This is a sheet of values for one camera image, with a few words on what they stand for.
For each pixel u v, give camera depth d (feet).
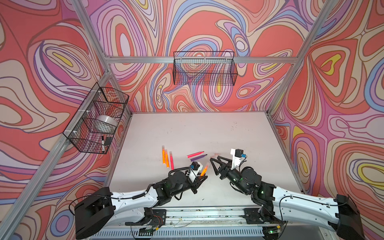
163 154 3.15
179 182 1.92
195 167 2.13
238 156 2.03
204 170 2.32
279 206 1.64
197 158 3.08
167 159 3.06
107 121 2.39
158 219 2.37
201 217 2.46
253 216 2.41
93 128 2.35
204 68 3.16
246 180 1.86
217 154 3.16
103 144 2.36
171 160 3.06
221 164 2.05
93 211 1.45
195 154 3.15
